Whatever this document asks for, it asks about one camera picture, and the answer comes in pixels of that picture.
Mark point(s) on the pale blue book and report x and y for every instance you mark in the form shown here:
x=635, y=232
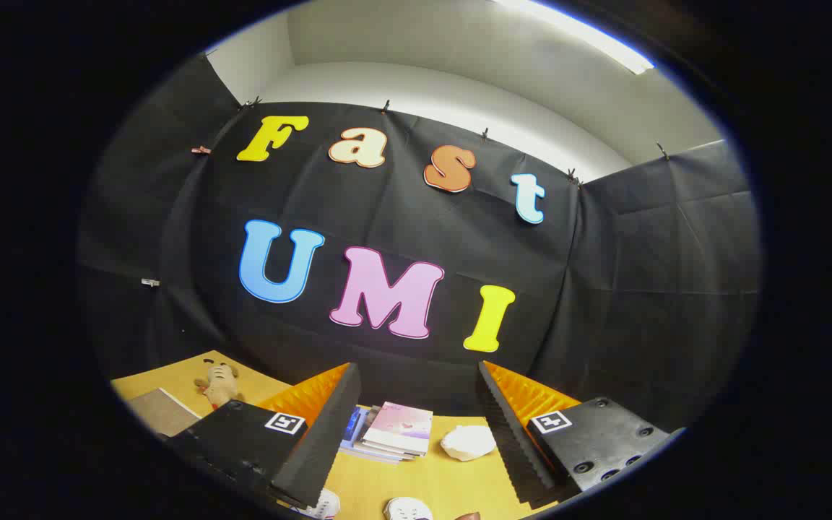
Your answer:
x=369, y=453

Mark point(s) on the dark grey cover book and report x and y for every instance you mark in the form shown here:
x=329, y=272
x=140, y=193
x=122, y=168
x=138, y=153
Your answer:
x=394, y=453

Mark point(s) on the cream fabric storage box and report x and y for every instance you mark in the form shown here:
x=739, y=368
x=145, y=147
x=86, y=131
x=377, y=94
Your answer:
x=163, y=413

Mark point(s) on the white plush toy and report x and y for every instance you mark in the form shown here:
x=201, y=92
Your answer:
x=468, y=442

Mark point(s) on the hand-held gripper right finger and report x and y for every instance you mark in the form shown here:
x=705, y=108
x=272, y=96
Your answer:
x=513, y=440

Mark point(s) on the beige plush toy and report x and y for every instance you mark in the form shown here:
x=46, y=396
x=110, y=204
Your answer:
x=221, y=386

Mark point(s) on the white canvas shoe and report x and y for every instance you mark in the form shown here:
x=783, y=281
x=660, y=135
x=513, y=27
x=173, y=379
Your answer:
x=407, y=510
x=326, y=504

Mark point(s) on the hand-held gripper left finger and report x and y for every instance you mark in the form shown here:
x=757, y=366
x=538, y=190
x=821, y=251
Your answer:
x=315, y=448

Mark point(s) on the black backdrop cloth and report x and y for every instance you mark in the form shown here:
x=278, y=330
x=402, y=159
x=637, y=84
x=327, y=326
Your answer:
x=387, y=209

